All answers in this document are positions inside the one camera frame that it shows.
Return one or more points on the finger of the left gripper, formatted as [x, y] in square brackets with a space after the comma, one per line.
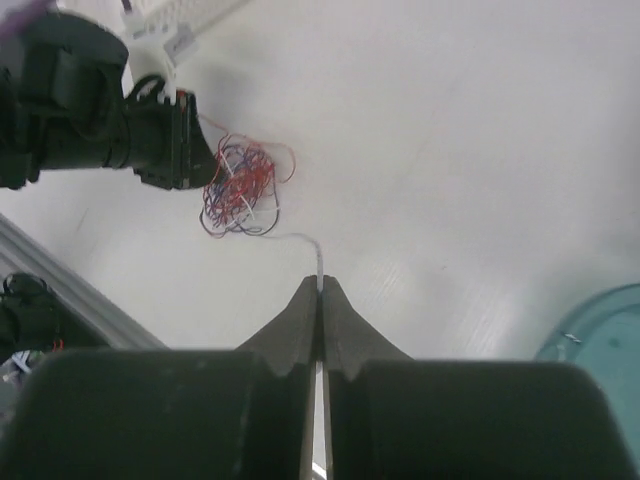
[203, 163]

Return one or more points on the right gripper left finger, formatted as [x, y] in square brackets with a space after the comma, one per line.
[245, 413]

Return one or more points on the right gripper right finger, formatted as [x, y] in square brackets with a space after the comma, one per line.
[390, 416]

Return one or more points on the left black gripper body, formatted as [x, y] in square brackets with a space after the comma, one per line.
[155, 136]

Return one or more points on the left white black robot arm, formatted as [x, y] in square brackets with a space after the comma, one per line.
[63, 108]

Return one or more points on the white perforated basket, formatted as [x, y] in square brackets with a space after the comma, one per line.
[198, 15]

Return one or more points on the teal transparent plastic bin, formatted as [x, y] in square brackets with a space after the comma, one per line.
[601, 336]

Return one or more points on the aluminium mounting rail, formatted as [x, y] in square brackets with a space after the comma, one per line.
[21, 254]

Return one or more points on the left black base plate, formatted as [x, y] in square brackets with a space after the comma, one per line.
[33, 318]

